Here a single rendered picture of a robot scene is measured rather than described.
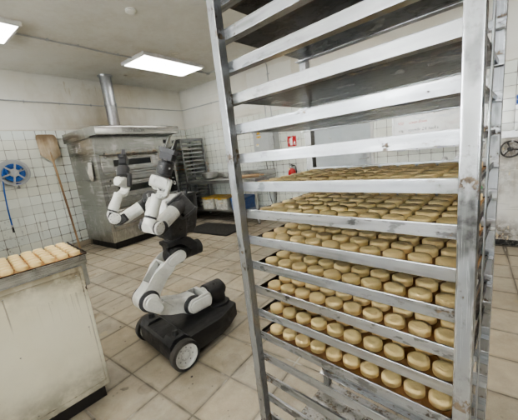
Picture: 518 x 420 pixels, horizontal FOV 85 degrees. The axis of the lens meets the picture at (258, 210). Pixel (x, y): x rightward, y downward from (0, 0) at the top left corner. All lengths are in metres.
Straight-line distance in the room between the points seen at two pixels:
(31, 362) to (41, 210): 4.24
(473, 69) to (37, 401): 2.15
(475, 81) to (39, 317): 1.91
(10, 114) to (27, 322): 4.53
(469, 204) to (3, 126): 5.89
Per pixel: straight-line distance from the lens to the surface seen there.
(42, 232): 6.02
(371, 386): 0.94
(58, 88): 6.37
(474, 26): 0.63
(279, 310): 1.06
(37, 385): 2.04
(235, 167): 0.91
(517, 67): 5.00
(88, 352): 2.04
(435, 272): 0.71
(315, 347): 1.03
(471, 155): 0.61
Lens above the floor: 1.33
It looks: 11 degrees down
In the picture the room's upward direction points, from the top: 6 degrees counter-clockwise
